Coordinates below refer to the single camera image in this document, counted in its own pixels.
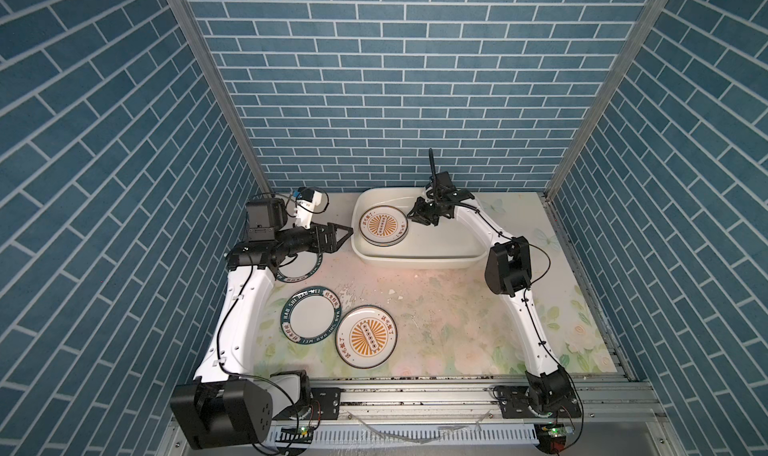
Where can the right aluminium corner post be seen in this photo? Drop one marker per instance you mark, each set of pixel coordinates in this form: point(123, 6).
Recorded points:
point(619, 69)

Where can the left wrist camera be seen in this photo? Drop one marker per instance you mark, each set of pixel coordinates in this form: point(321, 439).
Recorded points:
point(308, 202)

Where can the left aluminium corner post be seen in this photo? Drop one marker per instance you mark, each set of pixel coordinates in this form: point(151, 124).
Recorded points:
point(185, 18)

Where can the green rim text plate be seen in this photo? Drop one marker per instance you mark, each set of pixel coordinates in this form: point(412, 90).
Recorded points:
point(311, 315)
point(300, 268)

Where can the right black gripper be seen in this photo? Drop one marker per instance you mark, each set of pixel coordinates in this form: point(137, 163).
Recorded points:
point(417, 214)

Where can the right green circuit board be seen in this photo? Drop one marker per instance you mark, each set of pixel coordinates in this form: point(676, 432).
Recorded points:
point(552, 434)

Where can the aluminium corner post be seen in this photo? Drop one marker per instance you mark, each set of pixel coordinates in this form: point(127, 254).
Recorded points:
point(619, 69)
point(185, 18)

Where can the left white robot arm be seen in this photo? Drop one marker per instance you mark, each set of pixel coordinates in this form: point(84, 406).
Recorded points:
point(226, 403)

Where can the orange sunburst plate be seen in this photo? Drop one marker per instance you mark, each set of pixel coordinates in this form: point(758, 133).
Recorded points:
point(366, 337)
point(383, 220)
point(384, 240)

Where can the white plastic bin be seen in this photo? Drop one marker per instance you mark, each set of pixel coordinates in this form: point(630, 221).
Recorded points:
point(450, 245)

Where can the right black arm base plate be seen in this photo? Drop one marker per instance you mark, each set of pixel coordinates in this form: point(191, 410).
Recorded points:
point(519, 402)

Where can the aluminium mounting rail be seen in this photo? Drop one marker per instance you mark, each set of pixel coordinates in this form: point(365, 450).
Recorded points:
point(455, 400)

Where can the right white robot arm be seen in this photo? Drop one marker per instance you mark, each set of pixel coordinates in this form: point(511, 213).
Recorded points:
point(508, 274)

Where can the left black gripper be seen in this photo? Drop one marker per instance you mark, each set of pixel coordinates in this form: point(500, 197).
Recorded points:
point(328, 246)

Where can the white slotted cable duct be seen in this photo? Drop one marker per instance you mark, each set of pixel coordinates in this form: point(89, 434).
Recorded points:
point(358, 436)

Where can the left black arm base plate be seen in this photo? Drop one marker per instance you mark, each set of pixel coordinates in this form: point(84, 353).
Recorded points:
point(323, 402)

